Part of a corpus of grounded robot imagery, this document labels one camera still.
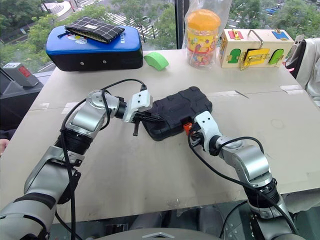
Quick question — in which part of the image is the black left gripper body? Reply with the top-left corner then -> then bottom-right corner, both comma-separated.
132,108 -> 155,138

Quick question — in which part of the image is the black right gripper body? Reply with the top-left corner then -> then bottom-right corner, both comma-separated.
188,131 -> 206,149

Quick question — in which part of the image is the black plastic tool case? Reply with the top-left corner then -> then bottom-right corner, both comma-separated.
141,86 -> 214,142

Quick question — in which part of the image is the blue and black hard case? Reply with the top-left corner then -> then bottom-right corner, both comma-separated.
45,25 -> 144,73

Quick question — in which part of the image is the bystander bare hand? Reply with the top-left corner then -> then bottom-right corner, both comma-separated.
0,138 -> 11,156

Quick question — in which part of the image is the toy jar with orange lid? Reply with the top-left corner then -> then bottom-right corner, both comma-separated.
185,8 -> 222,70

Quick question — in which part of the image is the wooden latch lock box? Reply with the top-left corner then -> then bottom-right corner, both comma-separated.
218,28 -> 295,72

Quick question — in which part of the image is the black white grid pouch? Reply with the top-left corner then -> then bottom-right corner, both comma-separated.
63,16 -> 126,45

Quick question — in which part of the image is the grey rounded robot torso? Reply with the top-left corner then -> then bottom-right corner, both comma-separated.
94,227 -> 224,240

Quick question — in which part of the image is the clear plastic bag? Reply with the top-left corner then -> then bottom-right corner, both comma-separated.
177,0 -> 234,71

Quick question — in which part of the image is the black bag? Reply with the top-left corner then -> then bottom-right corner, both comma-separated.
284,34 -> 309,79

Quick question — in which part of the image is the grey device with red label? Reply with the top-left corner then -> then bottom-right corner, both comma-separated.
2,62 -> 41,88

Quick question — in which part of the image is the black slanted stand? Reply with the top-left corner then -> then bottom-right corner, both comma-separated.
0,65 -> 45,131

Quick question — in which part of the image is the white garment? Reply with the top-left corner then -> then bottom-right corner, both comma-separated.
295,37 -> 320,109

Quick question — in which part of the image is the bystander dark clothing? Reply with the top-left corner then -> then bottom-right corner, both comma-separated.
0,128 -> 16,141

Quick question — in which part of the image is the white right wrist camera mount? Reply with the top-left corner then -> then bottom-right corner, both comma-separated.
194,110 -> 224,153

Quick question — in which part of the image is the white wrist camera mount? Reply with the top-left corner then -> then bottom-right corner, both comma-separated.
122,90 -> 154,124
194,110 -> 224,153

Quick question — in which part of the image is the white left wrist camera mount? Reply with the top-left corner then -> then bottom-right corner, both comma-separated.
122,90 -> 154,124

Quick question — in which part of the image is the dark window frame post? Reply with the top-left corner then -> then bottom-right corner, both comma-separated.
173,0 -> 191,50

